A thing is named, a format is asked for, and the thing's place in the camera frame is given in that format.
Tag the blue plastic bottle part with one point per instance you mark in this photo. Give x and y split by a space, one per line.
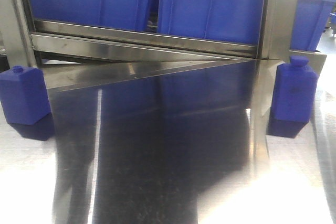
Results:
294 90
24 97

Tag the middle blue storage bin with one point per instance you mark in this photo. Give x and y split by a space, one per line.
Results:
221 20

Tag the right stacked blue storage bin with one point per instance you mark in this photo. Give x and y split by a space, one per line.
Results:
310 20

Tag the stainless steel table rack frame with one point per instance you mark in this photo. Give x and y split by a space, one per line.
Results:
76 57

